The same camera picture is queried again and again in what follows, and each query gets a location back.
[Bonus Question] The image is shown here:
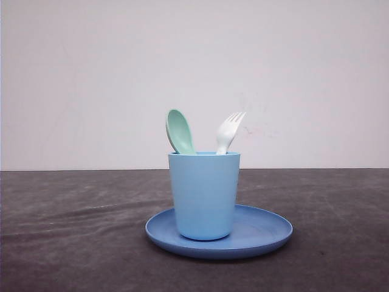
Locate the mint green plastic spoon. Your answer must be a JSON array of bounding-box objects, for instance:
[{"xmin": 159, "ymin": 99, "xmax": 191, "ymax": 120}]
[{"xmin": 165, "ymin": 109, "xmax": 197, "ymax": 155}]

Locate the white plastic fork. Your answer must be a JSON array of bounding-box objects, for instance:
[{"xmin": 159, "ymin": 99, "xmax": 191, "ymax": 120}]
[{"xmin": 216, "ymin": 112, "xmax": 246, "ymax": 155}]

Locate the light blue plastic cup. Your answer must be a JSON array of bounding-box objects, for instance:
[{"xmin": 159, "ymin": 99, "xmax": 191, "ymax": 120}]
[{"xmin": 168, "ymin": 151, "xmax": 241, "ymax": 240}]

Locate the blue plastic plate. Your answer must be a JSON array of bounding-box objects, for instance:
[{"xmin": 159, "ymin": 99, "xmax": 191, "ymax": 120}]
[{"xmin": 145, "ymin": 204, "xmax": 293, "ymax": 260}]

